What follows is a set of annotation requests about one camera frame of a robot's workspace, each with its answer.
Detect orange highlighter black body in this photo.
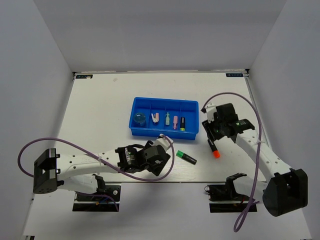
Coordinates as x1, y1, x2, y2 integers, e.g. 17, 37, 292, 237
207, 139, 220, 159

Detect white pink stapler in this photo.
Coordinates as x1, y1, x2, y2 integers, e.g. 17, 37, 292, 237
151, 112, 160, 125

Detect blue glue jar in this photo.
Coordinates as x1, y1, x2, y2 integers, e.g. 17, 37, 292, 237
133, 112, 147, 128

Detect yellow highlighter black body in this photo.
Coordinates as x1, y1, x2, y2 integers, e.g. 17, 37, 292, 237
179, 116, 186, 132

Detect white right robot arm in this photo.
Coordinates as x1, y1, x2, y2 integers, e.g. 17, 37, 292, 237
201, 103, 308, 217

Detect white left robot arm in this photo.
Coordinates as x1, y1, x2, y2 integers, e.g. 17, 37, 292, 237
33, 137, 172, 200

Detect green highlighter black body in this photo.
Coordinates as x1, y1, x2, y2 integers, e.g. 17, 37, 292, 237
176, 150, 197, 165

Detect blue plastic divided bin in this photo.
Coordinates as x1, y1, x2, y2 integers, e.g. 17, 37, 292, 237
128, 97, 200, 140

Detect right corner table label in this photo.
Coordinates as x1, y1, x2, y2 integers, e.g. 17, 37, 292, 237
225, 72, 244, 78

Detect corner table label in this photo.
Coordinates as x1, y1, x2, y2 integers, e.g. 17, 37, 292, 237
75, 74, 93, 79
225, 72, 244, 78

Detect left corner table label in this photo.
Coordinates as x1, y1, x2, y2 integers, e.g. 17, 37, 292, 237
75, 74, 93, 79

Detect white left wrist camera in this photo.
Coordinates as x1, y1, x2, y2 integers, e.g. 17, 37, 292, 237
152, 133, 174, 151

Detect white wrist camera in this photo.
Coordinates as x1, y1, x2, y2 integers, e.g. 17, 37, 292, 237
201, 102, 217, 123
152, 133, 174, 151

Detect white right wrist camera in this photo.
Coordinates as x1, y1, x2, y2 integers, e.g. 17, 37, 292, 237
201, 102, 217, 123

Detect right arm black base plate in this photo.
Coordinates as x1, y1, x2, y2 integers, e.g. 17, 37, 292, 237
204, 184, 249, 214

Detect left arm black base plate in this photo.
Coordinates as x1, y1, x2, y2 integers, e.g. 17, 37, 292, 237
72, 184, 122, 213

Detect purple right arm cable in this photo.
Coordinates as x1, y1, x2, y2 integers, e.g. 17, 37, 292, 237
199, 92, 264, 232

